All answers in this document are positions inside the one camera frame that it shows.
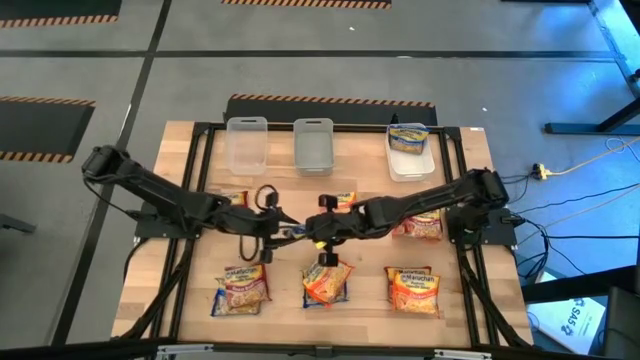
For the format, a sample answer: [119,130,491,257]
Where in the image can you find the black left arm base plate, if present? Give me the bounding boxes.
[133,202,204,240]

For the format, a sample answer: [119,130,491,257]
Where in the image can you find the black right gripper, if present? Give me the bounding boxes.
[305,193,371,269]

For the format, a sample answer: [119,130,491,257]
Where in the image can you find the black cable bundle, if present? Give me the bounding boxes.
[457,244,532,349]
[117,239,194,346]

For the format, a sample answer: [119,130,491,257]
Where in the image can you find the clear plastic bin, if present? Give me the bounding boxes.
[225,116,269,176]

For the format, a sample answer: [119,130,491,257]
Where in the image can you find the yellow extension cable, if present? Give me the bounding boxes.
[547,142,640,177]

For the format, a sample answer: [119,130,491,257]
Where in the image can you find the black chair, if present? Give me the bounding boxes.
[602,286,640,360]

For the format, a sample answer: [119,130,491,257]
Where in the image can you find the grey plastic bin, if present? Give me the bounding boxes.
[293,117,335,177]

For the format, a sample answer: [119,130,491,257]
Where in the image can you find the black metal crossbar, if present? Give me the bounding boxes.
[0,338,640,360]

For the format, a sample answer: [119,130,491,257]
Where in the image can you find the grey metal foot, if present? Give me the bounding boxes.
[0,213,38,235]

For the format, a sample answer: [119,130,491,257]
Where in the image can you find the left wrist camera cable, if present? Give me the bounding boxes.
[238,183,281,264]

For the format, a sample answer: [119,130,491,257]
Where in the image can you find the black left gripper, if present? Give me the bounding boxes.
[227,192,302,265]

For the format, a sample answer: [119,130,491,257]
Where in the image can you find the white plastic bin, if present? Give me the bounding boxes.
[384,122,436,183]

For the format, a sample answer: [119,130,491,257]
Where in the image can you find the black floor cable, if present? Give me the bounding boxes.
[514,182,640,215]
[542,233,640,240]

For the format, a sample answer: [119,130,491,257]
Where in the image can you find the black aluminium table frame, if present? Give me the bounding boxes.
[149,121,501,349]

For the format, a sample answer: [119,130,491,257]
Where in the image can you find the black desk frame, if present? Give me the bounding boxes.
[543,0,640,136]

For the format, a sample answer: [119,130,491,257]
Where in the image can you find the black table edge bar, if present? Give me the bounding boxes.
[521,264,640,305]

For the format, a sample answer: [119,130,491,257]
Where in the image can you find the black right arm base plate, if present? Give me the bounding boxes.
[446,205,518,246]

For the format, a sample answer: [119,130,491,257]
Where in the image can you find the white printed cardboard box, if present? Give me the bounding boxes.
[526,296,607,356]

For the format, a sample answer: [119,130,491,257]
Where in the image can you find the silver aluminium bracket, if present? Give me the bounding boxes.
[156,343,215,357]
[433,348,493,360]

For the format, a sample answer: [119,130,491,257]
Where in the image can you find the black hazard-striped floor mat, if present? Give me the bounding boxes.
[223,93,439,127]
[221,0,393,10]
[0,0,123,30]
[0,95,97,165]

